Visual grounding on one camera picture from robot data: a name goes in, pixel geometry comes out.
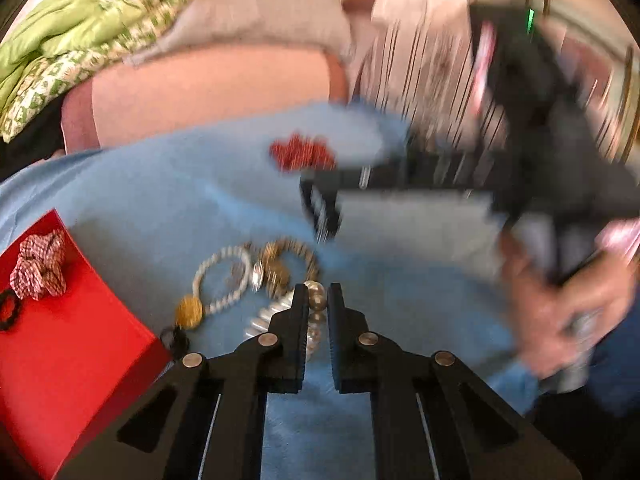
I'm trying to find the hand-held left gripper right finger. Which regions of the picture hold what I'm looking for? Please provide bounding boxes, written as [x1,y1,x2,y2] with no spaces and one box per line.
[327,282,583,480]

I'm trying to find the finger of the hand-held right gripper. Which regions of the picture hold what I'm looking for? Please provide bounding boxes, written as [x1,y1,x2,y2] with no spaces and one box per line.
[369,149,501,189]
[299,169,501,244]

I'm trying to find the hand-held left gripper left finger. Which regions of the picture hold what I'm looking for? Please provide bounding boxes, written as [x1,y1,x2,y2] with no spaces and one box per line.
[57,282,311,480]

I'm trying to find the silver bead necklace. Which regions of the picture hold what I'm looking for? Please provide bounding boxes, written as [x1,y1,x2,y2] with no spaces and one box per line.
[241,280,332,362]

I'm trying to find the red box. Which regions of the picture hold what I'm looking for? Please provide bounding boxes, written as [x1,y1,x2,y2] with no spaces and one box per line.
[0,209,173,480]

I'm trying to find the person's right hand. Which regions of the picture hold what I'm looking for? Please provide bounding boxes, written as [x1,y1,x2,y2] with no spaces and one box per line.
[499,229,640,378]

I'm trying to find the striped white shirt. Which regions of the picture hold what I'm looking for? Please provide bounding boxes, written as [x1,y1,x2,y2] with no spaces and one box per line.
[342,0,506,163]

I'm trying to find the blue blanket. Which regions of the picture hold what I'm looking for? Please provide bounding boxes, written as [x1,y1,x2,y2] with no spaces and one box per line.
[0,102,551,480]

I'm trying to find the pink bolster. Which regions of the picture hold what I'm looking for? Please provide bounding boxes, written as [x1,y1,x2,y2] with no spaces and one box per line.
[59,49,352,154]

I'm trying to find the grey pillow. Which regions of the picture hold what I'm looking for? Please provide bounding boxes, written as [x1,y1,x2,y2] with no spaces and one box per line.
[121,0,352,69]

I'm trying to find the dark blue pants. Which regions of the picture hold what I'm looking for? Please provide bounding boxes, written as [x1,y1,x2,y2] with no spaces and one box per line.
[582,305,640,418]

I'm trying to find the red checkered scrunchie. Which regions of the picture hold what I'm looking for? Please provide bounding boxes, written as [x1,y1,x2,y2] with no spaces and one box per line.
[11,229,69,302]

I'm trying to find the black cloth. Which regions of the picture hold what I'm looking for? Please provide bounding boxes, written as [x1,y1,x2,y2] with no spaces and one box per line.
[0,104,67,167]

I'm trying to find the green quilt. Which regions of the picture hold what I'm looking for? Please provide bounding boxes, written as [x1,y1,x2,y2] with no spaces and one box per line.
[0,0,195,144]

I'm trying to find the gold brown bead bracelet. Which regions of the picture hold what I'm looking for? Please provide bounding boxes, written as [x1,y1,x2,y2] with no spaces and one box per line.
[251,236,322,297]

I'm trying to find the white bead bracelet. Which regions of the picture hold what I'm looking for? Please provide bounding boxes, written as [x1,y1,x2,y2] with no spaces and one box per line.
[174,244,254,331]

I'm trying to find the black ring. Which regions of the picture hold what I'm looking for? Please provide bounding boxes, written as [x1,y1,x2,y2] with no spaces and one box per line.
[160,326,191,357]

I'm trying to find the black hair tie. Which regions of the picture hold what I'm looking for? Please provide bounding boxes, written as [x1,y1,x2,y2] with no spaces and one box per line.
[0,291,21,333]

